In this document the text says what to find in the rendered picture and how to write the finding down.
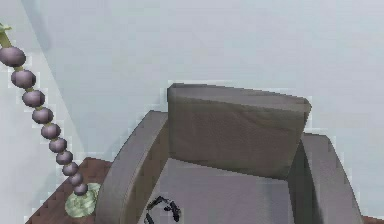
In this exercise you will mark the black headset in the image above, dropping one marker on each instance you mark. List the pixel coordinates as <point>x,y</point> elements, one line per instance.
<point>171,208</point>

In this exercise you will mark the grey armchair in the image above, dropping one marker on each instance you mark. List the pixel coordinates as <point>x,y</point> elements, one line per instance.
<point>230,140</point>

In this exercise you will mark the purple beaded floor lamp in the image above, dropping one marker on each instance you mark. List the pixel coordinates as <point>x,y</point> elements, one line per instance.
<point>33,98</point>

